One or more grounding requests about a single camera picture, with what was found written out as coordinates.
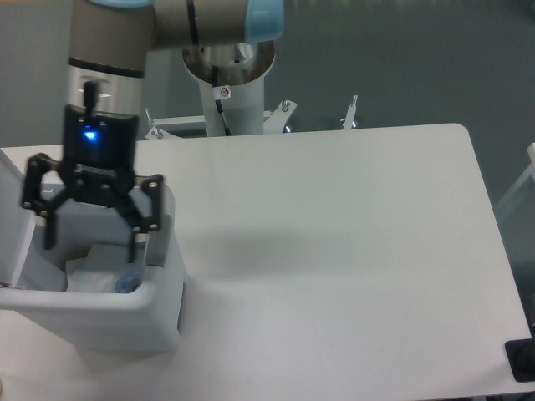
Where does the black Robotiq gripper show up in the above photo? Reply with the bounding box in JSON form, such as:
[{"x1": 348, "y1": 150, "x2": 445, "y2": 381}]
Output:
[{"x1": 20, "y1": 104, "x2": 164, "y2": 263}]

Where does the white plastic packaging bag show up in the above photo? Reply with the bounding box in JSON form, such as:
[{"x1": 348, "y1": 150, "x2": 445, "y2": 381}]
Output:
[{"x1": 66, "y1": 244, "x2": 145, "y2": 293}]

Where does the crushed clear plastic bottle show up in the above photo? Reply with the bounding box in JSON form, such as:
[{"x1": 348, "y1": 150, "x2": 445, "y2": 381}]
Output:
[{"x1": 114, "y1": 263, "x2": 144, "y2": 294}]

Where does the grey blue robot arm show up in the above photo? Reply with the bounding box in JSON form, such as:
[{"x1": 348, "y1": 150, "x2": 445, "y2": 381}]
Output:
[{"x1": 20, "y1": 1, "x2": 285, "y2": 251}]

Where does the white trash can lid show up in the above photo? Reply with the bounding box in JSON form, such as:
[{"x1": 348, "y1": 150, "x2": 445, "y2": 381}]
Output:
[{"x1": 1, "y1": 151, "x2": 35, "y2": 289}]

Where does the white trash can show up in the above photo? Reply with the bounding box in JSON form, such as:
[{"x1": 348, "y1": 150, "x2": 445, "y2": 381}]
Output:
[{"x1": 1, "y1": 189, "x2": 186, "y2": 353}]

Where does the black device at table edge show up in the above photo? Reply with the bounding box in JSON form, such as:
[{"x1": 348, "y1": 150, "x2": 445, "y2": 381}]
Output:
[{"x1": 505, "y1": 338, "x2": 534, "y2": 383}]

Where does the black cable on pedestal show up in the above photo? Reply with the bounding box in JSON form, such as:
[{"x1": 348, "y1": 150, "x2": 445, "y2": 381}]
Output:
[{"x1": 211, "y1": 65, "x2": 233, "y2": 137}]

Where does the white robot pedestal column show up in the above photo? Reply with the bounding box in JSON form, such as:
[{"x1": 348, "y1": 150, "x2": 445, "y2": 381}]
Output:
[{"x1": 182, "y1": 40, "x2": 275, "y2": 128}]

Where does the white frame at right edge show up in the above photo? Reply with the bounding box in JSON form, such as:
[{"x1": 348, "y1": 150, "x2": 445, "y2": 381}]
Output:
[{"x1": 495, "y1": 143, "x2": 534, "y2": 224}]

